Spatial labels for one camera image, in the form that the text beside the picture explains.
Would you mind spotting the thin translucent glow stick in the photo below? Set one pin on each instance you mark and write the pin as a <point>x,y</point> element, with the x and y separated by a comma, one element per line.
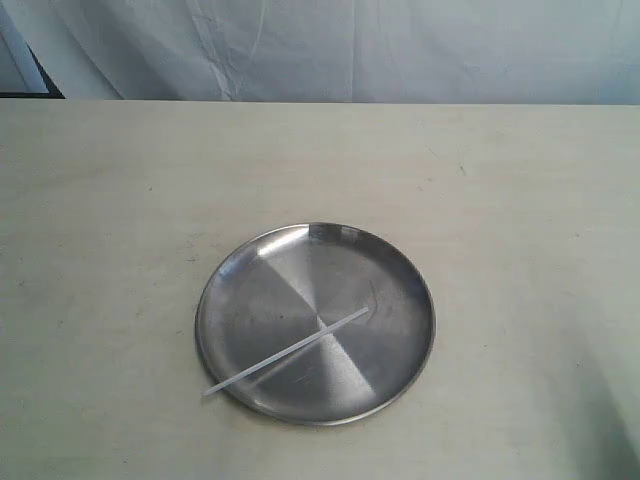
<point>309,340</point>

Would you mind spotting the round stainless steel plate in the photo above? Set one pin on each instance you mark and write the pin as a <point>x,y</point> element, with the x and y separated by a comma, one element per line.
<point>286,284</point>

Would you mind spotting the white backdrop cloth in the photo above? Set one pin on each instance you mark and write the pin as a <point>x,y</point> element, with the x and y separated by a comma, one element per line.
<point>546,52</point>

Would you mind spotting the dark frame at left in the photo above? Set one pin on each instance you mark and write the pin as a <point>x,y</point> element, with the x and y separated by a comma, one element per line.
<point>22,76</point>

